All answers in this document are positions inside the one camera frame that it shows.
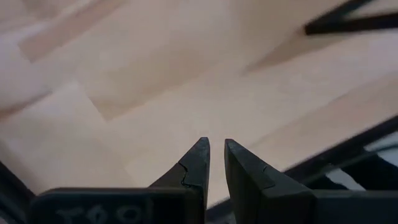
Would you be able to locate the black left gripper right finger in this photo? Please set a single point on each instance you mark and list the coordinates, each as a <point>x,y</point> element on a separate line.
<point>280,205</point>

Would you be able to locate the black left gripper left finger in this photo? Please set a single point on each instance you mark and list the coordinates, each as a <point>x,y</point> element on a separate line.
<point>124,208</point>

